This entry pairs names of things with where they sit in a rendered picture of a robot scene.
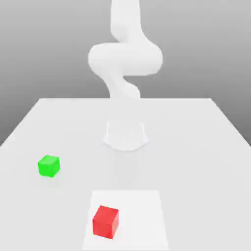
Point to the small red cube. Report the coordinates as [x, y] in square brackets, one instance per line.
[105, 222]

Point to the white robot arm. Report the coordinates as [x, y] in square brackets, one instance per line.
[125, 58]

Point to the small green cube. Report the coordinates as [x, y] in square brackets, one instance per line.
[48, 166]

